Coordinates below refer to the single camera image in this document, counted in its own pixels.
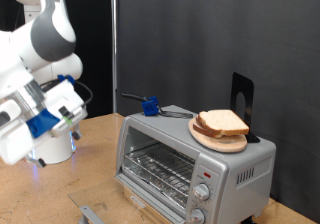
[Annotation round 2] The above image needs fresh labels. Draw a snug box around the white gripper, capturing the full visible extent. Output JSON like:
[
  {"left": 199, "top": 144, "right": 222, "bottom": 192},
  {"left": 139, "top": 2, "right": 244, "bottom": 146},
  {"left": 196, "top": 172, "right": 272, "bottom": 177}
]
[{"left": 0, "top": 98, "right": 83, "bottom": 169}]

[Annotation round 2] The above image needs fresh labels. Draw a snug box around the glass oven door with handle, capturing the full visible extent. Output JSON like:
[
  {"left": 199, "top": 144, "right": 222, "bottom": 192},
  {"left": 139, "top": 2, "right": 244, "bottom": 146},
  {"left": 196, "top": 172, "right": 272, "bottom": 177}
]
[{"left": 68, "top": 174, "right": 183, "bottom": 224}]

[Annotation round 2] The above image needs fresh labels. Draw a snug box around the black spatula with blue cube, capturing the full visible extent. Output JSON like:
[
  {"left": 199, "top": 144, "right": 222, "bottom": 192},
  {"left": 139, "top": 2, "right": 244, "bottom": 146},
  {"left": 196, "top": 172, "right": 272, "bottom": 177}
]
[{"left": 120, "top": 92, "right": 196, "bottom": 120}]

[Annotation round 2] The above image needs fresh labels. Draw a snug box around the silver oven knob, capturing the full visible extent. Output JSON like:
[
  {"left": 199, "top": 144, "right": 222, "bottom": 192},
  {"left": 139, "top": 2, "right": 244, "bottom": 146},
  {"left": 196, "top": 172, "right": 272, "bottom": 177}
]
[
  {"left": 192, "top": 182, "right": 211, "bottom": 202},
  {"left": 186, "top": 207, "right": 206, "bottom": 224}
]

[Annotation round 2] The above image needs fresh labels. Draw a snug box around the silver toaster oven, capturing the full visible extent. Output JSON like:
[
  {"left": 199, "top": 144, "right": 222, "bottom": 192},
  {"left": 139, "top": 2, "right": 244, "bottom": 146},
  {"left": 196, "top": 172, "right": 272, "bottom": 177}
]
[{"left": 114, "top": 104, "right": 277, "bottom": 224}]

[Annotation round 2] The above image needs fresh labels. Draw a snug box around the vertical metal pole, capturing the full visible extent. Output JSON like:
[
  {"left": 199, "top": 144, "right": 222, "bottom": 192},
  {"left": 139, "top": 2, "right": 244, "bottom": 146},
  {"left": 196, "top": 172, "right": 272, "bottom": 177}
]
[{"left": 110, "top": 0, "right": 119, "bottom": 114}]

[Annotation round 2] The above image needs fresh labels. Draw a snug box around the round wooden cutting board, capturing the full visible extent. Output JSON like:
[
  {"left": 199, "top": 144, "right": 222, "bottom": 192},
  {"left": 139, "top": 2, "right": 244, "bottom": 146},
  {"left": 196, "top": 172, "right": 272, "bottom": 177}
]
[{"left": 187, "top": 116, "right": 248, "bottom": 154}]

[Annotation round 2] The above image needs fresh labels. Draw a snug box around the black metal bookend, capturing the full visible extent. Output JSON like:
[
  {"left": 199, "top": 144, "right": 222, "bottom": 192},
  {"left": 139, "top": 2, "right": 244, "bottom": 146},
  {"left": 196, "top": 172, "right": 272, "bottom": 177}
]
[{"left": 229, "top": 71, "right": 261, "bottom": 144}]

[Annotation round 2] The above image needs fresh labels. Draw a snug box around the black camera cable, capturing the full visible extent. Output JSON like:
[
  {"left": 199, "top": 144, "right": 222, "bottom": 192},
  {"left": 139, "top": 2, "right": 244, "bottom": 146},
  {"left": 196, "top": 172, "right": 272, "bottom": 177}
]
[{"left": 39, "top": 78, "right": 94, "bottom": 108}]

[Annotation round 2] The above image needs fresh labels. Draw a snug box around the wire oven rack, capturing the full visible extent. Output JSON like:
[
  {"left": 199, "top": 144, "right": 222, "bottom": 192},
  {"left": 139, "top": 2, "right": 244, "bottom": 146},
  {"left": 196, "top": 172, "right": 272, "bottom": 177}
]
[{"left": 123, "top": 142, "right": 196, "bottom": 199}]

